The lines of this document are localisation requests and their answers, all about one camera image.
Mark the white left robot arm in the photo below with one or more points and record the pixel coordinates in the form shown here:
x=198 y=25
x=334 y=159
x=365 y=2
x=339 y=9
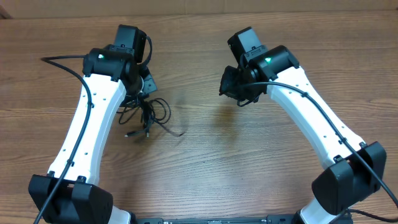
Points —
x=114 y=76

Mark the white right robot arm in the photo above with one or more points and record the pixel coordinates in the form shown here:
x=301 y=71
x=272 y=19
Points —
x=352 y=168

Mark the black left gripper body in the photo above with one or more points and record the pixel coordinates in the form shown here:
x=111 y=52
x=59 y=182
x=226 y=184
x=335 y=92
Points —
x=147 y=85

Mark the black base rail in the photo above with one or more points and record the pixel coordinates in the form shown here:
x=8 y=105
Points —
x=270 y=219

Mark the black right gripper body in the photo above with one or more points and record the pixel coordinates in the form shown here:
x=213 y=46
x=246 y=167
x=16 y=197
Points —
x=231 y=87

